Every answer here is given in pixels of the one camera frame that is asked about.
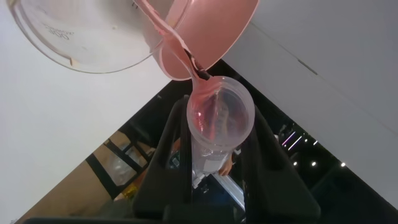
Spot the pink plastic bowl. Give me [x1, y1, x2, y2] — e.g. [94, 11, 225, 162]
[151, 0, 261, 82]

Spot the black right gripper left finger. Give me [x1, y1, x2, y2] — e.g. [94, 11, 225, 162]
[132, 94, 194, 220]

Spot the clear glass beaker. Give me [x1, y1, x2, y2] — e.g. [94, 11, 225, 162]
[6, 0, 188, 75]

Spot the test tube with red pigment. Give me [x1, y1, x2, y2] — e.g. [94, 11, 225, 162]
[185, 75, 257, 175]

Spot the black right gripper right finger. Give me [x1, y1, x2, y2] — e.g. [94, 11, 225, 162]
[240, 103, 322, 223]

